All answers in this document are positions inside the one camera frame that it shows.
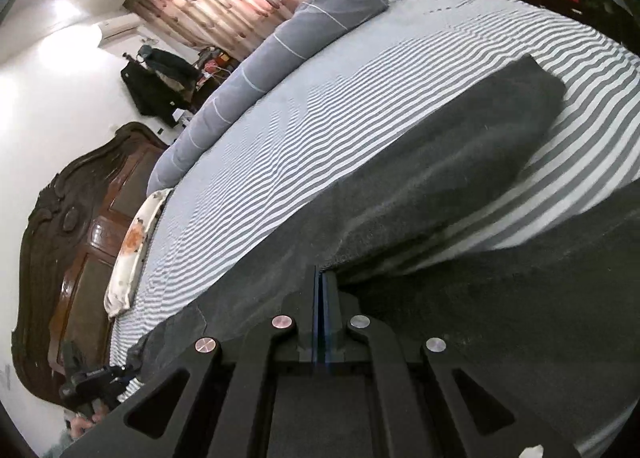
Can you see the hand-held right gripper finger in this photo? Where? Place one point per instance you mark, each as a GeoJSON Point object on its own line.
{"type": "Point", "coordinates": [327, 323]}
{"type": "Point", "coordinates": [315, 323]}

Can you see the dark grey pants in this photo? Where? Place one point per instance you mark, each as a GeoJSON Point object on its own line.
{"type": "Point", "coordinates": [450, 162]}

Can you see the person's left hand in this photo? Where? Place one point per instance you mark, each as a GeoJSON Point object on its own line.
{"type": "Point", "coordinates": [82, 427]}

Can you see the carved wooden headboard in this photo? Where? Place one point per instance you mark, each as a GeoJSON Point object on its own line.
{"type": "Point", "coordinates": [65, 248]}

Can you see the white floral pillow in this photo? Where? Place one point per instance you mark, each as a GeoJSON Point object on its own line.
{"type": "Point", "coordinates": [132, 253]}

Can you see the grey striped bed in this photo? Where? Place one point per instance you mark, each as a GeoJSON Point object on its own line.
{"type": "Point", "coordinates": [350, 112]}

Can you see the rolled grey duvet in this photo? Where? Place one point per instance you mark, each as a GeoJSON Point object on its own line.
{"type": "Point", "coordinates": [280, 52]}

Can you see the pile of assorted items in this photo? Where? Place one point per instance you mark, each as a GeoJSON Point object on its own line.
{"type": "Point", "coordinates": [215, 65]}

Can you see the white air conditioner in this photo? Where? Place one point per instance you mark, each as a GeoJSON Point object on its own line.
{"type": "Point", "coordinates": [117, 27]}

